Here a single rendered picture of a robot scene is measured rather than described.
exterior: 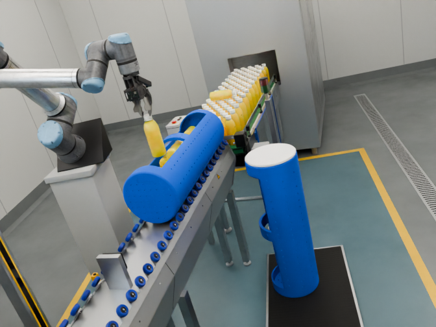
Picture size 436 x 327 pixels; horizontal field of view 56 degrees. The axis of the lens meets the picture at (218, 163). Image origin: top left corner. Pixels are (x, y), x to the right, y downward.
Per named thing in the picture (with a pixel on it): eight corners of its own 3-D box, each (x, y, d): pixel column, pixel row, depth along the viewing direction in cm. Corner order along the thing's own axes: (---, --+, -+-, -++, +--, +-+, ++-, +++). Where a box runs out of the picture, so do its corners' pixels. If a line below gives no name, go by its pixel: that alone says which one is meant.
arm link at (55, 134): (49, 154, 249) (32, 144, 233) (55, 128, 254) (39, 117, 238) (72, 155, 246) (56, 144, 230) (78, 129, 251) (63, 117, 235)
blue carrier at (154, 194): (131, 224, 202) (115, 173, 191) (187, 150, 277) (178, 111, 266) (184, 224, 193) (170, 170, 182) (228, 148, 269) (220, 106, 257)
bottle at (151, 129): (163, 156, 195) (151, 119, 188) (150, 157, 197) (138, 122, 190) (169, 150, 201) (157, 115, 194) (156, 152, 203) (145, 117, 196)
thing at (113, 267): (109, 289, 164) (95, 258, 158) (113, 282, 167) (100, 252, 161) (130, 289, 160) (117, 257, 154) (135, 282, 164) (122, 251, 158)
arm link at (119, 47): (113, 33, 180) (132, 29, 176) (122, 61, 185) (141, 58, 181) (101, 37, 172) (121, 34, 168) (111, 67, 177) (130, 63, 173)
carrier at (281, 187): (300, 261, 272) (264, 281, 262) (276, 141, 238) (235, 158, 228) (329, 283, 247) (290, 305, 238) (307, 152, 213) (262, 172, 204)
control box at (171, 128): (169, 139, 296) (165, 126, 292) (178, 128, 313) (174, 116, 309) (181, 137, 293) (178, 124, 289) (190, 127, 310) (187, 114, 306)
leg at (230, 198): (242, 266, 305) (224, 193, 280) (244, 261, 310) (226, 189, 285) (250, 266, 303) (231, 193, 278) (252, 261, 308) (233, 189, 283)
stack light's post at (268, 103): (289, 228, 334) (264, 100, 292) (290, 226, 338) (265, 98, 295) (294, 228, 333) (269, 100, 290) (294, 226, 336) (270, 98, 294)
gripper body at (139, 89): (126, 103, 183) (118, 77, 178) (135, 97, 190) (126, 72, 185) (142, 100, 180) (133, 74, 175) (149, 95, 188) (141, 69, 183)
